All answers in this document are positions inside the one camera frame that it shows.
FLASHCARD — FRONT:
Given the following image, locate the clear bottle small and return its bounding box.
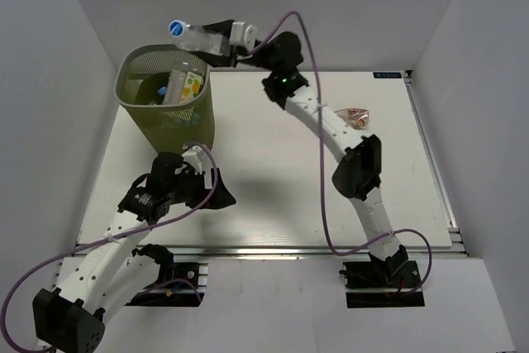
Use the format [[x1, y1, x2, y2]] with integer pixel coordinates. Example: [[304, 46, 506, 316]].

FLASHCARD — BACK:
[[168, 20, 224, 55]]

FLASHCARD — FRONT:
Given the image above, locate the dark blue corner label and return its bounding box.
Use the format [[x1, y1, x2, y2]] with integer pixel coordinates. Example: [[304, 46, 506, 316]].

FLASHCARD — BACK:
[[373, 71, 403, 79]]

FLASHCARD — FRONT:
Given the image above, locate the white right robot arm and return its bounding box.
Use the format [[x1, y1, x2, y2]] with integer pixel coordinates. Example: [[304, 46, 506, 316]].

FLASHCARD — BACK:
[[196, 20, 408, 286]]

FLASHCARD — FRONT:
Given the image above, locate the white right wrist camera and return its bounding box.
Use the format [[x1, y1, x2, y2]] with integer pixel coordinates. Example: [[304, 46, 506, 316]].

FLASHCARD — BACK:
[[229, 21, 258, 51]]

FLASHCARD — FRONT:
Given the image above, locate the orange label juice bottle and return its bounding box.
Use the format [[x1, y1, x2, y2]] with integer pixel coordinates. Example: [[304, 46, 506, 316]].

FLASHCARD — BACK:
[[163, 64, 204, 106]]

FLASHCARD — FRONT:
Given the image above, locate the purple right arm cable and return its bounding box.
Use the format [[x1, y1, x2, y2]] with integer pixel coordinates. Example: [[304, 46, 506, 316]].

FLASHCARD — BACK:
[[247, 11, 433, 297]]

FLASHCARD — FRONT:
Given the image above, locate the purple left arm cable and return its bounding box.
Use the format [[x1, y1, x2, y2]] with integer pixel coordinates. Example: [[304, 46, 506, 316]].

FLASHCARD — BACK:
[[0, 142, 219, 352]]

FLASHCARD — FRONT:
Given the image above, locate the olive green mesh bin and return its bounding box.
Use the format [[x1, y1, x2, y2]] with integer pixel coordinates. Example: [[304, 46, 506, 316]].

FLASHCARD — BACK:
[[115, 44, 215, 154]]

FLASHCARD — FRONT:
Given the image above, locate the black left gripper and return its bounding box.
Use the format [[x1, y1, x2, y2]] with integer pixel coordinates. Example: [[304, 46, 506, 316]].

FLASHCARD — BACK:
[[168, 167, 236, 209]]

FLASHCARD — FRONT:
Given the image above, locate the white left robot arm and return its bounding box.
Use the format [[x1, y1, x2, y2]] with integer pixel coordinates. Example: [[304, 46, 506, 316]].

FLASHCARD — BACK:
[[32, 144, 236, 352]]

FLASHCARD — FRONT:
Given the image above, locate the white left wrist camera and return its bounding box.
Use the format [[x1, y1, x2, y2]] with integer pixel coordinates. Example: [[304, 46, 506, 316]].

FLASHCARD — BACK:
[[182, 145, 212, 174]]

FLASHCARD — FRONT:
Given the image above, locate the red cap clear bottle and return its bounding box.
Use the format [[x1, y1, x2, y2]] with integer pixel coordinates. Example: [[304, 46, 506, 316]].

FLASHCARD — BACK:
[[335, 107, 369, 130]]

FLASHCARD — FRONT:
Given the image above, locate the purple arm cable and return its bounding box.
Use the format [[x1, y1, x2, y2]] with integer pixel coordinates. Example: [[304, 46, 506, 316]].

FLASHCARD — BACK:
[[247, 11, 433, 297], [0, 142, 219, 352]]

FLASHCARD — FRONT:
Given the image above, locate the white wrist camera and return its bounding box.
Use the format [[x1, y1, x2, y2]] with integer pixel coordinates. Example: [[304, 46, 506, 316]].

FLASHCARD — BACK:
[[229, 21, 258, 51], [182, 145, 212, 174]]

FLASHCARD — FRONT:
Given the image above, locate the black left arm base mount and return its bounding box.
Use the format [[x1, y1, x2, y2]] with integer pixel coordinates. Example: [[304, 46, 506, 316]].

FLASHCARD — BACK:
[[126, 244, 207, 308]]

